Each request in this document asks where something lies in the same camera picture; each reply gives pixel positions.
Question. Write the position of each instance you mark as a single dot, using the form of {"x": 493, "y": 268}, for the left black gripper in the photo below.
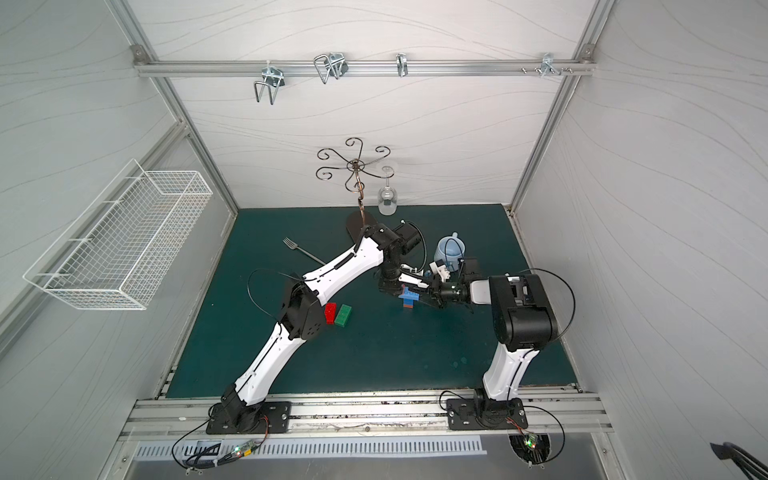
{"x": 391, "y": 285}

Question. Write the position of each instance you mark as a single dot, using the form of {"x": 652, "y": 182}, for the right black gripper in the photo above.
{"x": 438, "y": 294}

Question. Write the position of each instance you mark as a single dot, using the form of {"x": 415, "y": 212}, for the light blue long lego brick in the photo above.
{"x": 409, "y": 295}

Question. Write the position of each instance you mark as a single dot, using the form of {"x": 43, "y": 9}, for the green long lego brick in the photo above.
{"x": 343, "y": 315}

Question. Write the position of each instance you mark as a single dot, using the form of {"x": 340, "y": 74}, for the red long lego brick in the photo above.
{"x": 330, "y": 312}

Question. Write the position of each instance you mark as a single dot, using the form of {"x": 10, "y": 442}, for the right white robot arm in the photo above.
{"x": 523, "y": 323}

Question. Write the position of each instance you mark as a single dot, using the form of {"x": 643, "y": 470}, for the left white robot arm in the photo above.
{"x": 302, "y": 313}

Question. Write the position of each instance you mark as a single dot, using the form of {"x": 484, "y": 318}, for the light blue mug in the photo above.
{"x": 451, "y": 251}

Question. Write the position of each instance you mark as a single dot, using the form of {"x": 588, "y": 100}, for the dark oval stand base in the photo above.
{"x": 357, "y": 221}

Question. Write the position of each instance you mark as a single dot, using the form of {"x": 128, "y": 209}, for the wine glass hanging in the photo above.
{"x": 387, "y": 195}

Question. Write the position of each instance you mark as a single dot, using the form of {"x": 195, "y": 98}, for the copper stand pole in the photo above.
{"x": 356, "y": 167}

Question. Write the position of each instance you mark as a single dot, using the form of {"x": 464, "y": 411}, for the silver metal fork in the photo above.
{"x": 295, "y": 247}

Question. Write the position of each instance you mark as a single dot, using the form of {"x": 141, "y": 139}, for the small metal hook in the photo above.
{"x": 401, "y": 65}

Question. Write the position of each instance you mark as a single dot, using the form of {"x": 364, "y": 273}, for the metal angled hook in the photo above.
{"x": 330, "y": 65}

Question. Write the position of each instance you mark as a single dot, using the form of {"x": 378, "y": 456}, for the metal double hook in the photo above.
{"x": 272, "y": 79}

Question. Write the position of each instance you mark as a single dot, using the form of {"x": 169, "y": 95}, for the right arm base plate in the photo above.
{"x": 485, "y": 414}

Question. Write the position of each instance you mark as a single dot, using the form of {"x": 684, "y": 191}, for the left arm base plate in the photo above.
{"x": 233, "y": 418}

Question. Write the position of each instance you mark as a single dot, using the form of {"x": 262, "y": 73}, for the metal bracket hook right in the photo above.
{"x": 547, "y": 67}

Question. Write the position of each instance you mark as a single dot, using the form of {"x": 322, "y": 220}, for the aluminium top rail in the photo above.
{"x": 357, "y": 68}

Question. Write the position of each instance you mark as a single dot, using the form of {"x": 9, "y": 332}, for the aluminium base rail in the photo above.
{"x": 373, "y": 413}

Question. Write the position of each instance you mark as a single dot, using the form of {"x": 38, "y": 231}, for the white wire basket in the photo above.
{"x": 116, "y": 253}

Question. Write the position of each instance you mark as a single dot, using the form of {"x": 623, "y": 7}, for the white slotted cable duct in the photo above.
{"x": 321, "y": 447}

